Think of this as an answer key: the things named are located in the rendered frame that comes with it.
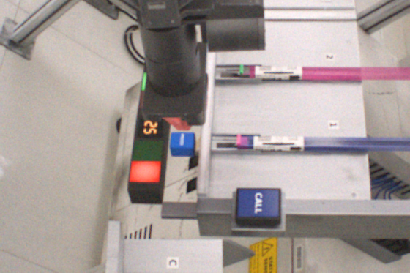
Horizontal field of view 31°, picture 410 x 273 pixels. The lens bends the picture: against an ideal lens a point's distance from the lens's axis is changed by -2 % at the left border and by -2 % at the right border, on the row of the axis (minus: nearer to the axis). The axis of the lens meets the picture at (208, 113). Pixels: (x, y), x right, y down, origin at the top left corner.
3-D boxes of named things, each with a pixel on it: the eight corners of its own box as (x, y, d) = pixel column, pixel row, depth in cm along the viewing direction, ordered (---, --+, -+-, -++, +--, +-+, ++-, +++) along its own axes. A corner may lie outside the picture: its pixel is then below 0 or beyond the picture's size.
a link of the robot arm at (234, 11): (141, -74, 72) (135, -17, 66) (260, -81, 71) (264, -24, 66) (155, 17, 81) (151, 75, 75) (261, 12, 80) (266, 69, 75)
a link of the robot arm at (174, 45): (136, -16, 75) (132, 26, 72) (204, -19, 75) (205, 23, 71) (145, 31, 80) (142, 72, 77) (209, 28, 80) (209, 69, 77)
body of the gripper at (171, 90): (208, 52, 86) (203, 7, 80) (203, 124, 80) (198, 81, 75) (152, 52, 87) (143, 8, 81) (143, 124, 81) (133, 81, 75)
